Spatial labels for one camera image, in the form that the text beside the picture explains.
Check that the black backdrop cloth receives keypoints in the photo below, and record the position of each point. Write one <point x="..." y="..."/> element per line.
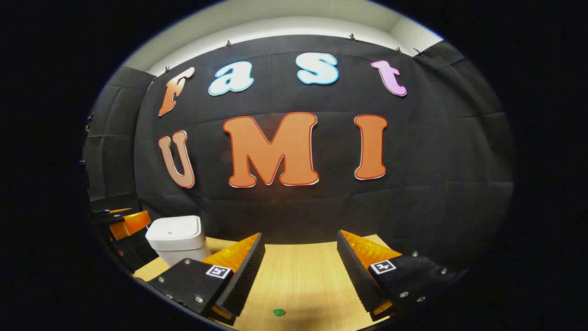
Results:
<point x="436" y="151"/>

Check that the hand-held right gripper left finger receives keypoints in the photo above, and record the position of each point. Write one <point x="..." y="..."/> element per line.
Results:
<point x="245" y="276"/>

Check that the white desktop garbage bin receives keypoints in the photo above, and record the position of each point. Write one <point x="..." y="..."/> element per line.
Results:
<point x="177" y="236"/>

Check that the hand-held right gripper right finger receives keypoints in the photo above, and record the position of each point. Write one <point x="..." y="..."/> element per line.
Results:
<point x="356" y="271"/>

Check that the wooden desktop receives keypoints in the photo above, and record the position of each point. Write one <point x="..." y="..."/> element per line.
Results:
<point x="298" y="276"/>

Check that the green paper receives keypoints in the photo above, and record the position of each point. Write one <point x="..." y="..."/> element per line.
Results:
<point x="278" y="312"/>

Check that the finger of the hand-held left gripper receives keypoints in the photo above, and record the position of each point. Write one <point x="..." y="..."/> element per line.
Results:
<point x="105" y="216"/>
<point x="133" y="225"/>

